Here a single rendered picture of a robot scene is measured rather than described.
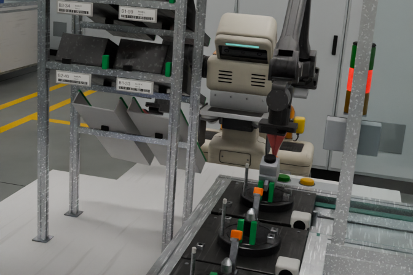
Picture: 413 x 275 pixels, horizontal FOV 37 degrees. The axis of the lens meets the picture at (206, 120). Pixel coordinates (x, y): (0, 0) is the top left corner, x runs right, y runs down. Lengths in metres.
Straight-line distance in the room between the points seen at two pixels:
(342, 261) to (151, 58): 0.64
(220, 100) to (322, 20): 2.33
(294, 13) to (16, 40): 6.13
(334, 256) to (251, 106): 0.94
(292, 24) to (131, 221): 0.70
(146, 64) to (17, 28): 6.27
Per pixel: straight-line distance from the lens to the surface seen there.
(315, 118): 4.62
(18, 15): 7.64
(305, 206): 1.61
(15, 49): 7.63
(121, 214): 1.75
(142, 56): 1.43
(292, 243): 1.39
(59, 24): 9.61
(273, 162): 1.54
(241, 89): 2.28
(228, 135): 2.35
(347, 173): 1.39
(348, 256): 1.46
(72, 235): 1.63
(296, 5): 1.76
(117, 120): 1.57
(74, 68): 1.43
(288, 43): 1.66
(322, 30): 4.51
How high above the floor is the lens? 1.56
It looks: 15 degrees down
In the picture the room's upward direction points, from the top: 4 degrees clockwise
